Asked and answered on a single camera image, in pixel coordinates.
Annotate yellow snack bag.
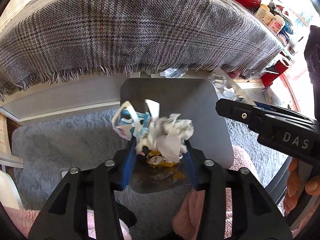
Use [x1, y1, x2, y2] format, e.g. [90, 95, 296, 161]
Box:
[146, 151, 177, 168]

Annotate clear plastic wrap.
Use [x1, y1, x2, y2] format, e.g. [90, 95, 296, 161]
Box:
[208, 68, 256, 106]

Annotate white blue paper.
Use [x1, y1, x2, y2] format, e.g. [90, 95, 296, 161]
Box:
[111, 99, 194, 163]

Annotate black trash bin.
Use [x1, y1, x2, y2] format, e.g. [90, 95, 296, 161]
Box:
[120, 78, 234, 194]

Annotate person's right hand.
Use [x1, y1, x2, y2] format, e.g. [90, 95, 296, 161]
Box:
[283, 158, 319, 214]

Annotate white pink-label bottle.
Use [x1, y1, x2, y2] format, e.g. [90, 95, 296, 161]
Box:
[267, 15, 285, 35]

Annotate white cream bottle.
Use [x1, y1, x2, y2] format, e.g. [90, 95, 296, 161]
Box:
[260, 11, 274, 26]

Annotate white yellow-cap bottle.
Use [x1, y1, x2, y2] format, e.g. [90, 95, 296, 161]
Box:
[254, 4, 270, 22]

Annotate grey plaid table cloth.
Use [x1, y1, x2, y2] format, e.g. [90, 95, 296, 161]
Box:
[1, 0, 283, 99]

